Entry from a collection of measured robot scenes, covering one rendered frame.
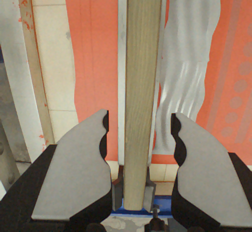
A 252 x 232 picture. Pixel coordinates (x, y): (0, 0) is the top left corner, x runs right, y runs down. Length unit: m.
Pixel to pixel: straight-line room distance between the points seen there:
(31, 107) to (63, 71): 0.07
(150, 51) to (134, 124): 0.08
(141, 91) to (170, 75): 0.11
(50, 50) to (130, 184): 0.22
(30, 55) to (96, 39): 0.10
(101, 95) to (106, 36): 0.09
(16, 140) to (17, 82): 1.58
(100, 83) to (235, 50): 0.21
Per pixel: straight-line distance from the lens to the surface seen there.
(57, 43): 0.30
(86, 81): 0.31
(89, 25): 0.29
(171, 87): 0.30
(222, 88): 0.33
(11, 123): 1.79
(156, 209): 0.41
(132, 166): 0.25
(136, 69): 0.18
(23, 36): 0.29
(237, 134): 0.39
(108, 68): 0.29
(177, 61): 0.29
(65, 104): 0.33
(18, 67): 0.30
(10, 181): 0.42
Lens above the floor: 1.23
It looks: 63 degrees down
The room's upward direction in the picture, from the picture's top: 175 degrees counter-clockwise
